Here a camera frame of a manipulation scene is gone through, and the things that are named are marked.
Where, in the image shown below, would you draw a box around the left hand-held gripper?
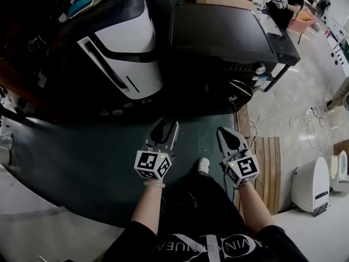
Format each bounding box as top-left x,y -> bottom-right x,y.
134,116 -> 179,180

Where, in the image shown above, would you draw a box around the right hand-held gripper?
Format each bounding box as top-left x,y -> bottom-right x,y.
216,127 -> 260,187

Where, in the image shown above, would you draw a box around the person's left forearm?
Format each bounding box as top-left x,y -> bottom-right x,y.
130,179 -> 166,236

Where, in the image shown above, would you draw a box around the person's right forearm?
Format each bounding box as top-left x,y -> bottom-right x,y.
236,183 -> 275,235

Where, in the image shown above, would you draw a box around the brown cardboard strip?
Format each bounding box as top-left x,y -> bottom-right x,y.
236,104 -> 252,139

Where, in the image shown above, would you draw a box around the person's white shoe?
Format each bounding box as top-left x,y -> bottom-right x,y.
196,157 -> 211,175

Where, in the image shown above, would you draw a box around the wooden slat board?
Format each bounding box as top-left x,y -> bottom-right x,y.
245,136 -> 282,216

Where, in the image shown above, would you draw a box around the person's black trousers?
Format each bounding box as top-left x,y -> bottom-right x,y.
157,170 -> 246,230

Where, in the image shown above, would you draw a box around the dark green floor mat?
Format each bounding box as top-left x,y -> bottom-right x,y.
5,112 -> 238,227

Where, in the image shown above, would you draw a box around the white and black appliance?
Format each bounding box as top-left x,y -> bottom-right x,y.
49,0 -> 164,101

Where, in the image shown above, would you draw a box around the white domed appliance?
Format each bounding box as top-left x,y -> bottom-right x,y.
291,156 -> 331,217

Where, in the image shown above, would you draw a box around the person's black printed shirt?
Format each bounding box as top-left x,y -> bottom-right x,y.
101,220 -> 310,262

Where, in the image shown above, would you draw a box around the black metal table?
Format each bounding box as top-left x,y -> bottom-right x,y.
263,31 -> 301,93

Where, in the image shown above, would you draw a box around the black washing machine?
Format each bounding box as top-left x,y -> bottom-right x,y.
167,2 -> 280,112

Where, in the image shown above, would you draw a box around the brown cardboard box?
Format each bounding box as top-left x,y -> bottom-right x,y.
333,139 -> 349,158

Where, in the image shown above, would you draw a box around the white toilet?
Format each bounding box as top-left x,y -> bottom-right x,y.
329,150 -> 349,193

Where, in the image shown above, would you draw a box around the pink chair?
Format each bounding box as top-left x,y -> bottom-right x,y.
288,10 -> 319,35

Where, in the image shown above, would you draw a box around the white display counter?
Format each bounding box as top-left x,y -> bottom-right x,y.
323,17 -> 349,67

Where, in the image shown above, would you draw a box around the white cable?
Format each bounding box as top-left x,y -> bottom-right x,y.
248,106 -> 324,153

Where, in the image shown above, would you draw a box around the pale bangle bracelet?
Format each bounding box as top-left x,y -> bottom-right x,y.
143,181 -> 166,189

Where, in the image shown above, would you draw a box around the black cable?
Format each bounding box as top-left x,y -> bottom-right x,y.
312,107 -> 327,128

